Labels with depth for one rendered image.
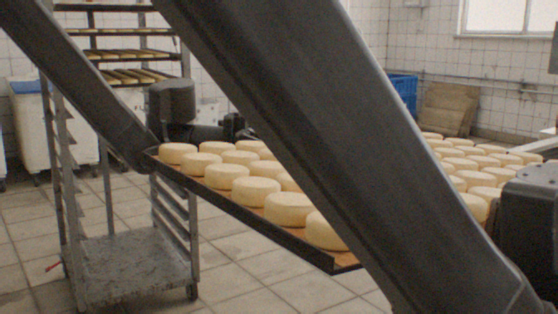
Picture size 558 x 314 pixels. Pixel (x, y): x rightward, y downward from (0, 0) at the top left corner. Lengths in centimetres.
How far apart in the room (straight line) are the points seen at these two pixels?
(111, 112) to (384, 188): 57
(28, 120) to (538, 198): 381
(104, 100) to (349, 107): 56
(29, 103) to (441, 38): 421
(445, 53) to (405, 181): 577
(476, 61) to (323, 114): 557
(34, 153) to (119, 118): 331
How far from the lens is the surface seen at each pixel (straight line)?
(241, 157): 62
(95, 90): 73
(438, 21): 607
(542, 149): 132
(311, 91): 20
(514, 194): 34
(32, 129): 401
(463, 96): 569
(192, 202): 205
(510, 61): 556
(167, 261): 234
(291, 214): 44
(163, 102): 79
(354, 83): 21
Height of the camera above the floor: 117
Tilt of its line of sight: 16 degrees down
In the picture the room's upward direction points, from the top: straight up
